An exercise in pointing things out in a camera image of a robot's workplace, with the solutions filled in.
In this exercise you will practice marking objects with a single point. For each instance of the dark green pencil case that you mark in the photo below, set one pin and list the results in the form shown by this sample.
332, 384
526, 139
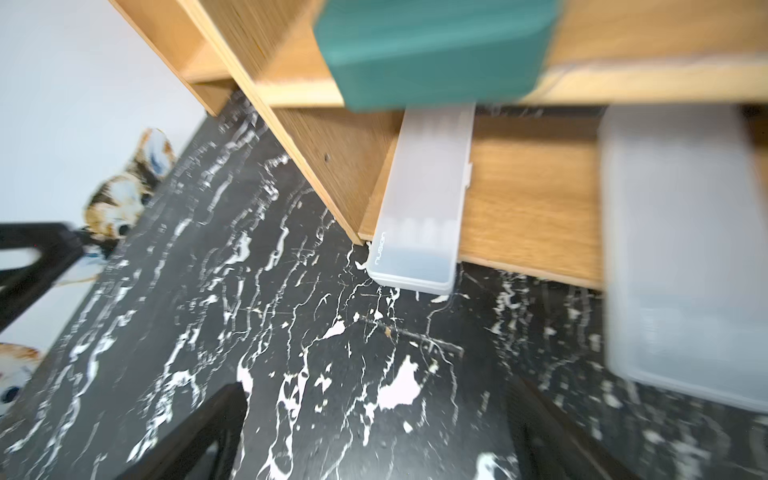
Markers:
395, 54

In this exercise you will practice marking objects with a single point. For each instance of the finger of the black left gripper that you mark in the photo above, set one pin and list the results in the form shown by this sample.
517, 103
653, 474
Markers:
57, 248

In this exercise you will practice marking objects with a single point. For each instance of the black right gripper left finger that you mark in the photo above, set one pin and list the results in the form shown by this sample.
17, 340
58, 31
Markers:
203, 446

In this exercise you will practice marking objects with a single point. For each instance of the wooden three-tier shelf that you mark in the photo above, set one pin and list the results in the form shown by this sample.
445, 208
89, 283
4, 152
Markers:
533, 202

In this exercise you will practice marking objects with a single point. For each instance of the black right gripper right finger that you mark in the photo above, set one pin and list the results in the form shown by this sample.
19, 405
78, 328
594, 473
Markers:
549, 445

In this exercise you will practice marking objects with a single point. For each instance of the translucent white pencil case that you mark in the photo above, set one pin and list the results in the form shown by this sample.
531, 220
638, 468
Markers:
684, 231
417, 234

